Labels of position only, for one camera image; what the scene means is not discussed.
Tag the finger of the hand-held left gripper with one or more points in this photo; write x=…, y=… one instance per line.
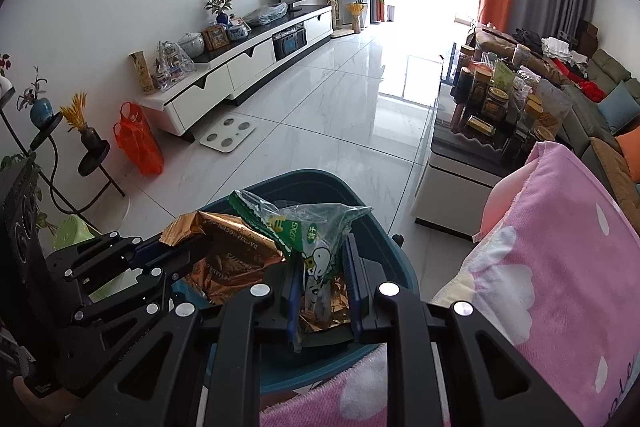
x=150, y=248
x=187, y=254

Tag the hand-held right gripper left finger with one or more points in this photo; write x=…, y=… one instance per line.
x=295, y=302

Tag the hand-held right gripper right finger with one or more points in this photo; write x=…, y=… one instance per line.
x=351, y=287

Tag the brown foil wrapper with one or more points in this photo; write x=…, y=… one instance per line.
x=330, y=307

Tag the gold foil wrapper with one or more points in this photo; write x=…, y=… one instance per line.
x=235, y=257

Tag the green clear snack bag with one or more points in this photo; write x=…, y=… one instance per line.
x=310, y=237

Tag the teal plastic bin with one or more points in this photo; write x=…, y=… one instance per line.
x=320, y=187

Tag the person's left hand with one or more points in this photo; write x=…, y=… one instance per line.
x=35, y=409

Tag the light green stool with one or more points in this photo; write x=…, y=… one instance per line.
x=72, y=232

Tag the black plant stand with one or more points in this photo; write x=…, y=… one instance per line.
x=95, y=157

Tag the orange plastic bag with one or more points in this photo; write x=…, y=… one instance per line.
x=140, y=142

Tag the dark vase with yellow wheat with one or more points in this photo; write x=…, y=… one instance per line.
x=90, y=137

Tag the blue pot with plant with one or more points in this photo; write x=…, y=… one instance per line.
x=40, y=112

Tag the white bathroom scale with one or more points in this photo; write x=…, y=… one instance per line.
x=229, y=134

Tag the coffee table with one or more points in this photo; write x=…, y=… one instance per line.
x=460, y=167

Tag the tall gold box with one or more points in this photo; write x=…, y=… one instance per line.
x=143, y=74

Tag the plastic-wrapped model ship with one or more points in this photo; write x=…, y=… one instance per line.
x=172, y=64

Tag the white TV cabinet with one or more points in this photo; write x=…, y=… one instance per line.
x=240, y=67

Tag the pink printed blanket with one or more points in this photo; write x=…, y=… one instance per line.
x=550, y=257

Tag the white lidded tureen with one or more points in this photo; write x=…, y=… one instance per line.
x=192, y=44

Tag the framed picture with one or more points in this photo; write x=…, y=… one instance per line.
x=216, y=38

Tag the blue white ceramic jar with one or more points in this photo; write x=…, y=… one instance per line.
x=239, y=31

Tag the black speaker box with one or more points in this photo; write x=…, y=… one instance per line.
x=289, y=44

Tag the cluster of jars and packets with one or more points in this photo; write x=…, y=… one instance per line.
x=500, y=102

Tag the small leafy potted plant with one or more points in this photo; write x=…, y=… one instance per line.
x=220, y=4

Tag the plastic-wrapped bundle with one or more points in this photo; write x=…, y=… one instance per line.
x=265, y=14

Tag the tan seat pad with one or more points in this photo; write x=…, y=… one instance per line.
x=612, y=162

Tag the orange pillow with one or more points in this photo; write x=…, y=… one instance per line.
x=631, y=143

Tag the pile of clothes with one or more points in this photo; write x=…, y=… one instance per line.
x=555, y=47

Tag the blue-grey pillow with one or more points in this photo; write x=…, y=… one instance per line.
x=620, y=104

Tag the green sofa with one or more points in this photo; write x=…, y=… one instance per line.
x=607, y=67

